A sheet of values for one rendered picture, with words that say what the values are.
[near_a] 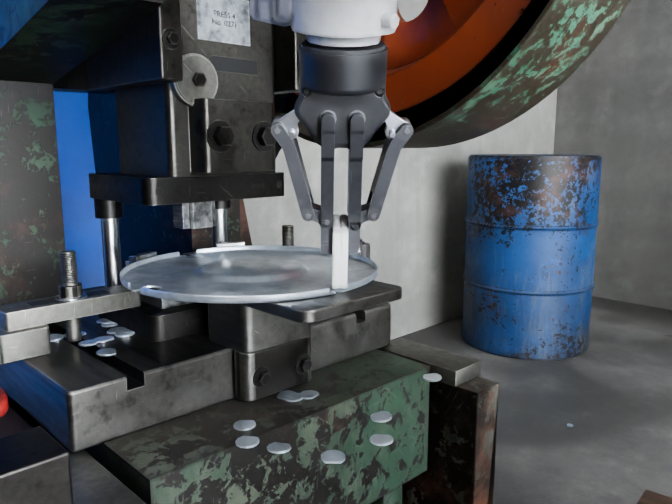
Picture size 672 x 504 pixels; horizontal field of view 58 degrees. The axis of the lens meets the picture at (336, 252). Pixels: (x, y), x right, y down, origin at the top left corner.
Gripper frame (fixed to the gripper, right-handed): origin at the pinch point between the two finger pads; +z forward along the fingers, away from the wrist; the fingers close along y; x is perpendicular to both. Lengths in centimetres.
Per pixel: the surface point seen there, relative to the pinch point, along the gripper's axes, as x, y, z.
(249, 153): 13.5, -10.1, -5.5
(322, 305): -6.6, -1.7, 2.0
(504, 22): 30.6, 22.2, -17.5
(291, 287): -0.5, -4.9, 3.9
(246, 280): 1.8, -9.8, 4.4
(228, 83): 17.8, -12.5, -12.4
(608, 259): 265, 172, 150
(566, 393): 121, 91, 127
